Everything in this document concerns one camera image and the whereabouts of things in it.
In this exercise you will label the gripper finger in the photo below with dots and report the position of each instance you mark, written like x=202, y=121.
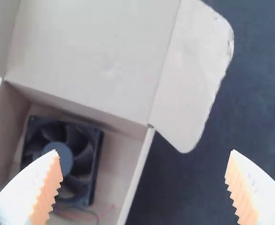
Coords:
x=22, y=197
x=254, y=194

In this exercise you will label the cardboard box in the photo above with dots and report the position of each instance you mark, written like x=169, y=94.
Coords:
x=92, y=58

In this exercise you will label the black square fan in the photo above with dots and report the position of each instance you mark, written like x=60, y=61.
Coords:
x=85, y=150

